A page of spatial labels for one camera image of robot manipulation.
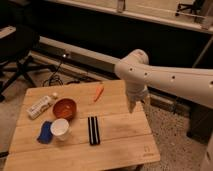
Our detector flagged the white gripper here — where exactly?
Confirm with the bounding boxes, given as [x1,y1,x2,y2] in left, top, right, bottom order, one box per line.
[125,82,150,113]

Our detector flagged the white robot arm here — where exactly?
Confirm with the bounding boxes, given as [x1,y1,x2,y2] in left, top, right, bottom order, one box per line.
[114,49,213,113]

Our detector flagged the orange carrot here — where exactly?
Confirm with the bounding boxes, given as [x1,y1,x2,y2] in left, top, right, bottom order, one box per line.
[93,85,104,102]

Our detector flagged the black striped eraser block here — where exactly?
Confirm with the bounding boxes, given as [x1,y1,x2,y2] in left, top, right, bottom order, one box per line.
[88,116,100,145]

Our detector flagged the orange bowl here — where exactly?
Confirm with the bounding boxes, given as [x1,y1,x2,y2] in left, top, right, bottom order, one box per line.
[53,98,77,120]

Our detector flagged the white paper cup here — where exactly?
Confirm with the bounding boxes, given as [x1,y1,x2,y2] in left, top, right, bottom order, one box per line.
[50,118,70,141]

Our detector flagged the blue cloth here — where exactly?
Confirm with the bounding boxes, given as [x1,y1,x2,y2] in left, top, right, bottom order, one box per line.
[37,121,53,144]

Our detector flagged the white bottle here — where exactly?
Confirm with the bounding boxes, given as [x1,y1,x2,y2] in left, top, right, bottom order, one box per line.
[27,96,54,119]

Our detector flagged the black office chair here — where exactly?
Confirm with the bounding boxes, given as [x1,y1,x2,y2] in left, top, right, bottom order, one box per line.
[0,25,56,102]

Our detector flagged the black cable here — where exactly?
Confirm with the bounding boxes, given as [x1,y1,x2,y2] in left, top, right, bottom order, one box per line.
[41,53,81,88]

